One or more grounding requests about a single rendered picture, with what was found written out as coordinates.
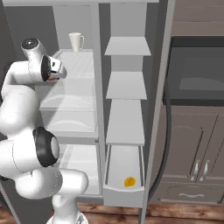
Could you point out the white fridge shelf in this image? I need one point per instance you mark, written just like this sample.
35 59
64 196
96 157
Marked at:
78 62

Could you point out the orange peach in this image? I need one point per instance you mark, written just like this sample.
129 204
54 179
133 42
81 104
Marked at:
52 78

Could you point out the orange mango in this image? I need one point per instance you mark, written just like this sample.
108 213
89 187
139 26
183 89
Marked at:
129 182

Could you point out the black built-in oven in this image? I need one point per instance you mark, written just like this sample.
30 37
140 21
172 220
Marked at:
198 73

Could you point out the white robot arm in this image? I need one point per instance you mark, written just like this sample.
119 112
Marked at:
20 116

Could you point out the brown cupboard door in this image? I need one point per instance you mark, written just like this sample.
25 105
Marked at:
217 151
180 143

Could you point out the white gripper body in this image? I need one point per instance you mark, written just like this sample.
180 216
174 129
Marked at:
61 70

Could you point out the brown drawer front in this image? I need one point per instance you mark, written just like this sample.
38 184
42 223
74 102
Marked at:
189 192

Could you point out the white fridge door bin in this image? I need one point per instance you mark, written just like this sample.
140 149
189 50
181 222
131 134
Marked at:
124 195

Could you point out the grey open fridge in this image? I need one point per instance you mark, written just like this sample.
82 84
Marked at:
75 23

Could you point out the white mug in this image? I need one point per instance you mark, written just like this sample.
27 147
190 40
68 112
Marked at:
75 42

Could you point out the brown overhead cupboard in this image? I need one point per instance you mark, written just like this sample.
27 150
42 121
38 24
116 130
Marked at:
198 16

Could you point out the clear fridge crisper drawer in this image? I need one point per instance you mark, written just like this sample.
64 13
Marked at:
70 113

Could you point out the grey fridge door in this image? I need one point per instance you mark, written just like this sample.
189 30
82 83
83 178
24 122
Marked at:
125 87

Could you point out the white freezer drawer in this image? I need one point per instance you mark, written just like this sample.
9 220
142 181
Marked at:
84 166

